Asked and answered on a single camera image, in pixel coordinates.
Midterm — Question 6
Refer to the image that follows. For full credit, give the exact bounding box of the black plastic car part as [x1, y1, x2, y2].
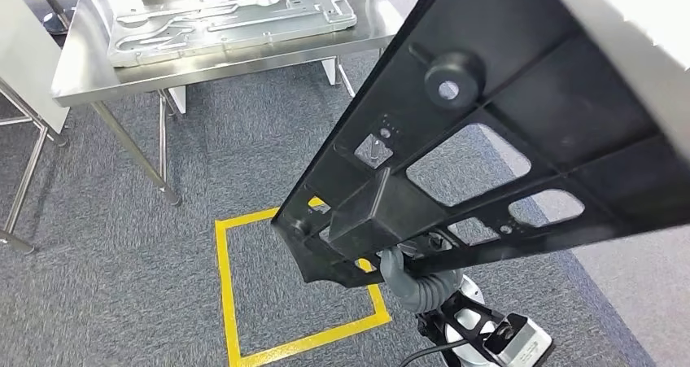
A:
[271, 0, 690, 289]

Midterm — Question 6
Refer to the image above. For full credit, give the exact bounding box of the stainless steel workbench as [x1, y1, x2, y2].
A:
[50, 0, 405, 207]

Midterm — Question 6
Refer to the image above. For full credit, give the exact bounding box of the metal fixture plate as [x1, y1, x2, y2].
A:
[107, 0, 358, 68]

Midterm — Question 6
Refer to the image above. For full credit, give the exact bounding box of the steel side table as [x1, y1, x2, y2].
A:
[0, 78, 68, 255]

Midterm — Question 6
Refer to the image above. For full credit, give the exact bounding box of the white cabinet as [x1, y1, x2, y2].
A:
[0, 0, 70, 135]

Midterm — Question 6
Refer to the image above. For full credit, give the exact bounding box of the white booth panel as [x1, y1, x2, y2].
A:
[595, 0, 690, 70]

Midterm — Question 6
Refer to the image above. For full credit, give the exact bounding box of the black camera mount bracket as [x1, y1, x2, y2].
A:
[415, 294, 518, 355]

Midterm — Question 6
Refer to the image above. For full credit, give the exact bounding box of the black camera cable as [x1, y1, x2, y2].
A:
[399, 337, 487, 367]

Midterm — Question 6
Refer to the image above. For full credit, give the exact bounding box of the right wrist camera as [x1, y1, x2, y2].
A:
[482, 312, 553, 367]

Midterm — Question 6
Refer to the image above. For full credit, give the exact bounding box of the chrome stanchion post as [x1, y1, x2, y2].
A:
[29, 0, 74, 36]

